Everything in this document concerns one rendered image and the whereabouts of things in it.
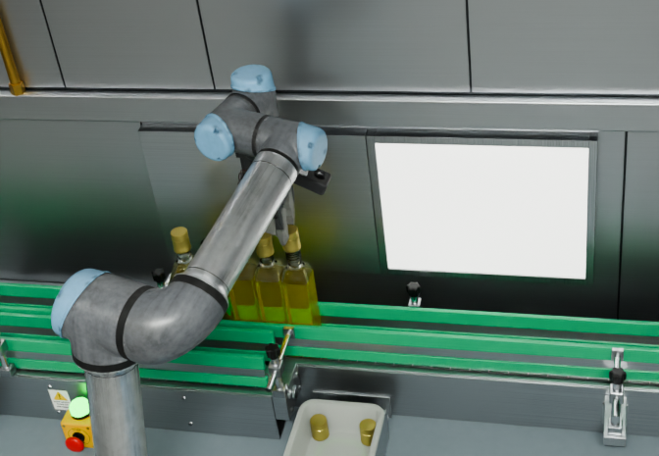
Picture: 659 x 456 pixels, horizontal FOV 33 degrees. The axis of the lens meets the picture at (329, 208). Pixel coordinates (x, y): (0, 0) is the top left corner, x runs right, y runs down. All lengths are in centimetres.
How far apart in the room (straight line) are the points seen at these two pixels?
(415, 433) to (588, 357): 39
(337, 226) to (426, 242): 18
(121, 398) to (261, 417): 54
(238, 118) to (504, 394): 79
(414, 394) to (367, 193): 42
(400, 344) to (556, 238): 37
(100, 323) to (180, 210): 70
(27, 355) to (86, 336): 71
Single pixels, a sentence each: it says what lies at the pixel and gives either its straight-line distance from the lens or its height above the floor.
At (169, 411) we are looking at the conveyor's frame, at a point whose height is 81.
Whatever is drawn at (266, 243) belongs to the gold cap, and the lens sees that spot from 215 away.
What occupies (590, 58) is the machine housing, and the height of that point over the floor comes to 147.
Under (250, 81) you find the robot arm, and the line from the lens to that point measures 192.
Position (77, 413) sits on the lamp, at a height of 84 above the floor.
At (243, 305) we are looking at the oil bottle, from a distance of 225.
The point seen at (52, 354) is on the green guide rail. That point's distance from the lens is 238.
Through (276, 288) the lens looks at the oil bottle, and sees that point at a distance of 220.
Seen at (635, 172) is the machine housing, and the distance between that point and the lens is 214.
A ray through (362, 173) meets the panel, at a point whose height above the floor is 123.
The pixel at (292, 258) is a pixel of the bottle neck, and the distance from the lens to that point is 215.
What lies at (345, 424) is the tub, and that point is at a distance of 227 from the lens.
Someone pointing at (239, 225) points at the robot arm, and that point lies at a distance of 172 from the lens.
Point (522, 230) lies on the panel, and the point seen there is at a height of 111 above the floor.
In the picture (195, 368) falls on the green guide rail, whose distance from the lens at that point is 226.
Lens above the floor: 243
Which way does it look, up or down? 35 degrees down
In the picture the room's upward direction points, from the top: 8 degrees counter-clockwise
